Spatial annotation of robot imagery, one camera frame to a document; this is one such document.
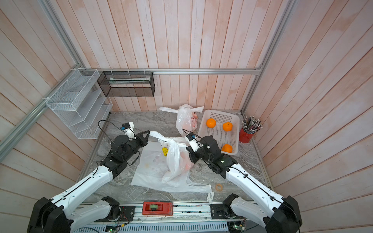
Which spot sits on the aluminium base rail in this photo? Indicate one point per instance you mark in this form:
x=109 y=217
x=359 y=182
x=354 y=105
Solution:
x=200 y=217

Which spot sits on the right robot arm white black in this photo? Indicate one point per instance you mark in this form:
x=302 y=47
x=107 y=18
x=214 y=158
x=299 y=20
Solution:
x=269 y=210

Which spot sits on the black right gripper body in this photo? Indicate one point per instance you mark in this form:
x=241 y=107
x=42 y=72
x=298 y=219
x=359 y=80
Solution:
x=201 y=155

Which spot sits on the white plastic perforated basket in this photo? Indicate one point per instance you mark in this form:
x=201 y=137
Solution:
x=219 y=134

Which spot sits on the white wire mesh shelf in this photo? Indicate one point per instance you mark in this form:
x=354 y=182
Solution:
x=81 y=106

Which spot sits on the black wire mesh basket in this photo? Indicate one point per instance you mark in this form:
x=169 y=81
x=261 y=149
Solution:
x=127 y=84

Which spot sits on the red metal pencil bucket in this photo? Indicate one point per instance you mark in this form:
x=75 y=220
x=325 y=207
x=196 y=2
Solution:
x=245 y=137

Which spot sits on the orange mandarin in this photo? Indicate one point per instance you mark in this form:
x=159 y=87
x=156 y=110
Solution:
x=211 y=123
x=228 y=126
x=227 y=148

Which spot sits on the white printed plastic bag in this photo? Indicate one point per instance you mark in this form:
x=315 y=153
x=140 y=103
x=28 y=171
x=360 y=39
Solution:
x=186 y=117

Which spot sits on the red tape dispenser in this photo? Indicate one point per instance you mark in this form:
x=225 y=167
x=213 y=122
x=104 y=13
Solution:
x=157 y=209

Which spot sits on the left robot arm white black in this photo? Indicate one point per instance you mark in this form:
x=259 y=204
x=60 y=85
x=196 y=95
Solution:
x=60 y=214

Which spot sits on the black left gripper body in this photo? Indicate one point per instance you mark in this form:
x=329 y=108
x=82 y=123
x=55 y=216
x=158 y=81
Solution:
x=134 y=146

